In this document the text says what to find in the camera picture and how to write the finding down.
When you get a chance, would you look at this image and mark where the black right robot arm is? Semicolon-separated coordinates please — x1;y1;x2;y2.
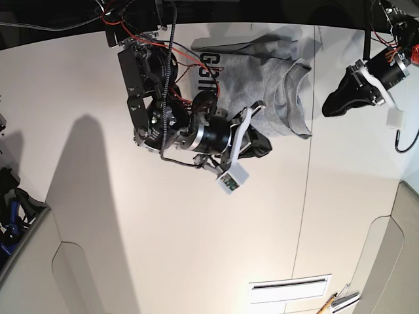
98;1;272;171

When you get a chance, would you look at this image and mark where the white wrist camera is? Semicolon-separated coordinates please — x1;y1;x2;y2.
216;163;249;195
386;108;404;130

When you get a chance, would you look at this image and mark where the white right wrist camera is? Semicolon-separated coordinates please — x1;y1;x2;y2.
216;163;249;195

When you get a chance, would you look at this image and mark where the grey T-shirt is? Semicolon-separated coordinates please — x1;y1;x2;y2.
192;34;316;139

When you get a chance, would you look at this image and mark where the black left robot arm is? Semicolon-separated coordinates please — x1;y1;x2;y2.
322;1;418;117

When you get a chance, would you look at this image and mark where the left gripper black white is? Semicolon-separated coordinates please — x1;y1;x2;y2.
322;48;412;117

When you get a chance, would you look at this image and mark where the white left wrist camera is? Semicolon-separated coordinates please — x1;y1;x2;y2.
386;108;404;130

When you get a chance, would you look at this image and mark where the blue black clutter pile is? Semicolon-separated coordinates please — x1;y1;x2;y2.
1;167;49;265

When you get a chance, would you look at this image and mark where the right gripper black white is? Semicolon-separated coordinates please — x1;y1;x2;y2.
178;101;272;170

